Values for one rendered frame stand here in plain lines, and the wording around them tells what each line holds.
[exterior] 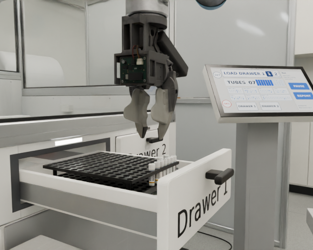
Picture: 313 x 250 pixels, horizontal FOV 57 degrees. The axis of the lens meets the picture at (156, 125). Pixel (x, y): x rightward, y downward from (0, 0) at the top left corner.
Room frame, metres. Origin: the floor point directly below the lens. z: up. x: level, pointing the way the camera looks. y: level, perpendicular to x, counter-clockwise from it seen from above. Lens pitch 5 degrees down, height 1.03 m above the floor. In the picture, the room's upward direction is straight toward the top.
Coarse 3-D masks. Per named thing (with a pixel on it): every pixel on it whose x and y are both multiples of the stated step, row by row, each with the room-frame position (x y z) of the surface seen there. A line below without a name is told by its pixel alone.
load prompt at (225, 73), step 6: (222, 72) 1.36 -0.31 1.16; (228, 72) 1.37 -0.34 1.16; (234, 72) 1.37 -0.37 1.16; (240, 72) 1.38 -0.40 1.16; (246, 72) 1.39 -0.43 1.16; (252, 72) 1.39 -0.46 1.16; (258, 72) 1.40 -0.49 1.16; (264, 72) 1.41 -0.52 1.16; (270, 72) 1.41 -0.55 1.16; (276, 72) 1.42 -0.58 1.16
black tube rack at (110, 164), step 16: (64, 160) 0.63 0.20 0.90; (80, 160) 0.63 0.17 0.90; (96, 160) 0.63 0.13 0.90; (112, 160) 0.63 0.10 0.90; (128, 160) 0.63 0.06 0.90; (144, 160) 0.63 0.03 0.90; (64, 176) 0.60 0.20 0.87; (80, 176) 0.60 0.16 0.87; (96, 176) 0.51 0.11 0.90; (112, 176) 0.50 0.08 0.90; (128, 176) 0.50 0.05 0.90; (144, 192) 0.50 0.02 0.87
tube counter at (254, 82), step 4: (248, 80) 1.35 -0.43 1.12; (252, 80) 1.36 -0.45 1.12; (256, 80) 1.36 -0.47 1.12; (260, 80) 1.37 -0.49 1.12; (264, 80) 1.37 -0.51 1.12; (268, 80) 1.37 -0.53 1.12; (272, 80) 1.38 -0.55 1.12; (276, 80) 1.38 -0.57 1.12; (280, 80) 1.39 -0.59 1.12; (252, 84) 1.34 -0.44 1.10; (256, 84) 1.34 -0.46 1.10; (260, 84) 1.35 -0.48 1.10; (264, 84) 1.35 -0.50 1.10; (268, 84) 1.36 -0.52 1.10; (272, 84) 1.36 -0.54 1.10; (276, 84) 1.36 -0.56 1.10; (280, 84) 1.37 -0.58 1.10; (284, 84) 1.37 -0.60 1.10
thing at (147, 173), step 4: (172, 164) 0.59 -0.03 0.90; (176, 164) 0.61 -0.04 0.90; (160, 168) 0.55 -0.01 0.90; (164, 168) 0.56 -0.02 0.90; (168, 168) 0.58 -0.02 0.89; (144, 172) 0.52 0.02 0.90; (148, 172) 0.53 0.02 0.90; (152, 172) 0.52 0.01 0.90; (156, 172) 0.54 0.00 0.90; (132, 176) 0.49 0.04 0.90; (136, 176) 0.50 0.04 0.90; (140, 176) 0.49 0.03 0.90; (144, 176) 0.50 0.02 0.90; (148, 176) 0.51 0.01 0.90; (124, 180) 0.47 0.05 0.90; (128, 180) 0.47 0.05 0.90; (132, 180) 0.47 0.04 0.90; (136, 180) 0.48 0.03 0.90; (140, 180) 0.49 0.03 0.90; (132, 184) 0.47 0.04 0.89
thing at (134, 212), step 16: (176, 160) 0.65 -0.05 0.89; (32, 176) 0.54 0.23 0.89; (48, 176) 0.52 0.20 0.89; (32, 192) 0.53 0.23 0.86; (48, 192) 0.51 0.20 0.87; (64, 192) 0.49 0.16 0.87; (80, 192) 0.47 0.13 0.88; (96, 192) 0.46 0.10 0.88; (112, 192) 0.44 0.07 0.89; (128, 192) 0.42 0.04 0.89; (48, 208) 0.52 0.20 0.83; (64, 208) 0.49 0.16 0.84; (80, 208) 0.47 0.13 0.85; (96, 208) 0.45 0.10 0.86; (112, 208) 0.44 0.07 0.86; (128, 208) 0.42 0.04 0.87; (144, 208) 0.41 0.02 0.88; (112, 224) 0.44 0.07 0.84; (128, 224) 0.42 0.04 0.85; (144, 224) 0.41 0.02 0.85
